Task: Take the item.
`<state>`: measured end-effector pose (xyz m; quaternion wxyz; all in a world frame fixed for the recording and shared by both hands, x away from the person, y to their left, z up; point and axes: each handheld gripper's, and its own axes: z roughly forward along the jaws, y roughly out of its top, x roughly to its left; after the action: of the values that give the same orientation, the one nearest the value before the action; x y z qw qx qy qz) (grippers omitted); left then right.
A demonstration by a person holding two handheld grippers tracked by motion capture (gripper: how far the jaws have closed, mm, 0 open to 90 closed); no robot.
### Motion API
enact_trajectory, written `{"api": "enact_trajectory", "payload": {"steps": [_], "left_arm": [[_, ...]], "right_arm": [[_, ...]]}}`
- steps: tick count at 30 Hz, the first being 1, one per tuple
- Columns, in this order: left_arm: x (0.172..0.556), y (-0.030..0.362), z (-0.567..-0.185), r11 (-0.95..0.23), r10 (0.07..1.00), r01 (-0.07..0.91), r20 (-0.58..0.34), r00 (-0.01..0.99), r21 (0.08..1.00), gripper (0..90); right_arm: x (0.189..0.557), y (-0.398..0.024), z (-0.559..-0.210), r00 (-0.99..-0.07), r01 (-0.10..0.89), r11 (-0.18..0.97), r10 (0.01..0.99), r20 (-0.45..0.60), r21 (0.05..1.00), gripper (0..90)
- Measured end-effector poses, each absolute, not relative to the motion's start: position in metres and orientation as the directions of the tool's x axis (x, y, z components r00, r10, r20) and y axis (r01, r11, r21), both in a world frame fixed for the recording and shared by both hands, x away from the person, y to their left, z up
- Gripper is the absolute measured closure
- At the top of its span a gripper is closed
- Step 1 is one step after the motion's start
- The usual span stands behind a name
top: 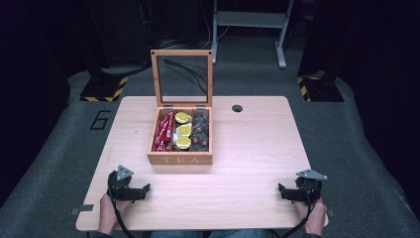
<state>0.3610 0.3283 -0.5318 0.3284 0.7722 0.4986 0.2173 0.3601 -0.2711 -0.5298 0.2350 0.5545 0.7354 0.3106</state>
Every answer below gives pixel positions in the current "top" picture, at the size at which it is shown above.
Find white hanging cables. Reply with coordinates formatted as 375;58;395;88
197;0;232;51

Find person's right hand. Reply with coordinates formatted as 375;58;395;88
294;197;328;237

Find bundle of black floor cables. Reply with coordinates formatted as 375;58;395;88
157;36;210;97

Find row of dark foil packets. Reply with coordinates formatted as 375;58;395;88
190;111;210;153

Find black hazard-striped stand base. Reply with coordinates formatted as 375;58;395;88
79;73;129;103
295;72;345;103

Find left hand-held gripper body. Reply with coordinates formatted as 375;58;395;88
106;165;140;202

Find white metal stand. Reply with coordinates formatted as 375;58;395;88
210;0;295;69

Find person's left hand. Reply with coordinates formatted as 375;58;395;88
97;192;133;235

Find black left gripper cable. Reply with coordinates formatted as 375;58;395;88
107;178;137;238

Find wooden box with glass lid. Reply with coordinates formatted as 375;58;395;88
147;49;214;166

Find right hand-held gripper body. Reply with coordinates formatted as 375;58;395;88
291;169;329;204

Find row of red stick packets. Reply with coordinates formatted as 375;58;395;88
152;111;175;153

